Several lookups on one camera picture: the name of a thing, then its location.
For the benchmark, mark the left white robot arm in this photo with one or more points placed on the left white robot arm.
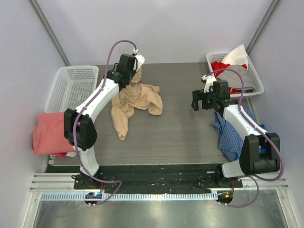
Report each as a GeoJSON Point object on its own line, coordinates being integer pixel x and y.
{"type": "Point", "coordinates": [79, 128]}

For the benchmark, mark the white cloth in basket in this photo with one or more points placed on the white cloth in basket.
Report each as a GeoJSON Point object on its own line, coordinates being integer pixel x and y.
{"type": "Point", "coordinates": [237, 56]}

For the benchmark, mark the blue checkered shirt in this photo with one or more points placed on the blue checkered shirt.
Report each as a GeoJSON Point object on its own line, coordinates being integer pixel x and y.
{"type": "Point", "coordinates": [230, 142]}

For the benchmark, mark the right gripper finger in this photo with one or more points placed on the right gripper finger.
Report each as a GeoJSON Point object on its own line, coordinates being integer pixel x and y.
{"type": "Point", "coordinates": [195, 105]}
{"type": "Point", "coordinates": [196, 95]}

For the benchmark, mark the grey bucket hat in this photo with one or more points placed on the grey bucket hat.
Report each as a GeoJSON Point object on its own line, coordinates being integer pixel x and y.
{"type": "Point", "coordinates": [234, 81]}

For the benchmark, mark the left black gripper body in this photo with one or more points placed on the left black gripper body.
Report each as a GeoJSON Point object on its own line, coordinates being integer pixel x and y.
{"type": "Point", "coordinates": [129, 79]}

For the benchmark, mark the left white plastic basket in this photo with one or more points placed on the left white plastic basket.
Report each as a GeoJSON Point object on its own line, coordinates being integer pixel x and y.
{"type": "Point", "coordinates": [72, 85]}

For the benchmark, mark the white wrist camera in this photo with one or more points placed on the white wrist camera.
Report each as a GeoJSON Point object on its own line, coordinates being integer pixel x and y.
{"type": "Point", "coordinates": [208, 81]}
{"type": "Point", "coordinates": [139, 60]}

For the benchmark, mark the pink folded t-shirt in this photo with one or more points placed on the pink folded t-shirt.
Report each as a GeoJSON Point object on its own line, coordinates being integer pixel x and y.
{"type": "Point", "coordinates": [48, 136]}

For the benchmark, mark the magenta and white garment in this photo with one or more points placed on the magenta and white garment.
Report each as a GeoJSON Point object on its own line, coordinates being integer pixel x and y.
{"type": "Point", "coordinates": [64, 154]}

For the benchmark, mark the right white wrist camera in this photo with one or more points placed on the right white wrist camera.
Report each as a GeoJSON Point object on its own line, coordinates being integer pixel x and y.
{"type": "Point", "coordinates": [208, 81]}

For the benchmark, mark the red garment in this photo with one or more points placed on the red garment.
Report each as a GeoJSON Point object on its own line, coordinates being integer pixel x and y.
{"type": "Point", "coordinates": [219, 65]}

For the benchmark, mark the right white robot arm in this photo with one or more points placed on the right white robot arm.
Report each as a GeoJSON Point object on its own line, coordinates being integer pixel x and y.
{"type": "Point", "coordinates": [260, 156]}

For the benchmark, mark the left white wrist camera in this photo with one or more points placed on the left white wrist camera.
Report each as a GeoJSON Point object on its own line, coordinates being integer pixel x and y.
{"type": "Point", "coordinates": [139, 60]}

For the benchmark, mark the white slotted cable duct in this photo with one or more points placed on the white slotted cable duct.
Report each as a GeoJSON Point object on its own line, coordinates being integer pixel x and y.
{"type": "Point", "coordinates": [79, 196]}

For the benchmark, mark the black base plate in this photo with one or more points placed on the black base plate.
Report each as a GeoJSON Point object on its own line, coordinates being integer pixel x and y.
{"type": "Point", "coordinates": [151, 179]}

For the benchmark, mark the beige t-shirt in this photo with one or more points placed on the beige t-shirt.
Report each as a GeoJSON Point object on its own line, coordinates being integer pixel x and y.
{"type": "Point", "coordinates": [135, 96]}

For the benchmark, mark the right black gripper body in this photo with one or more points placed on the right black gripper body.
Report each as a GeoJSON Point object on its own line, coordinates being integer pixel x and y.
{"type": "Point", "coordinates": [202, 100]}

